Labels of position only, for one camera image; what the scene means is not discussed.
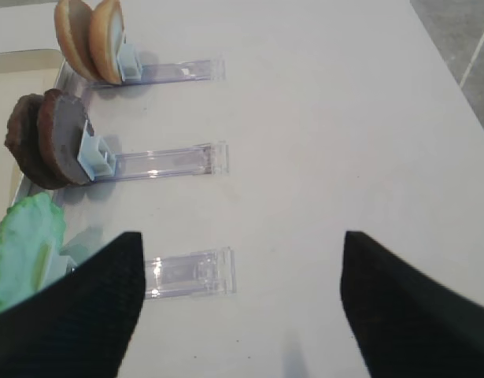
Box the clear lettuce holder rack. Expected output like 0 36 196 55
58 228 238 301

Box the clear patty holder rack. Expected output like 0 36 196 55
77 121 229 183

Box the cream white tray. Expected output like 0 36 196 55
0 49 63 223

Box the bread bun slice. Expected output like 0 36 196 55
89 1 124 84
54 0 101 82

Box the rear brown meat patty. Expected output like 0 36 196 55
4 94 66 190

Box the clear bread holder rack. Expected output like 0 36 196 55
54 43 226 91

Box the standing green lettuce leaf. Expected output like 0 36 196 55
0 192 66 313

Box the front bread bun slice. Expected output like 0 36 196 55
89 1 124 84

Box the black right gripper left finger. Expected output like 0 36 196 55
0 232 144 377

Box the brown meat patty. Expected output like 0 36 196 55
4 94 66 190
37 88 94 185

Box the rear bread bun slice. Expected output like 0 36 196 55
54 0 101 82

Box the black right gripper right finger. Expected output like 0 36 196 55
341 231 484 377

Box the front brown meat patty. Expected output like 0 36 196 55
37 88 94 185

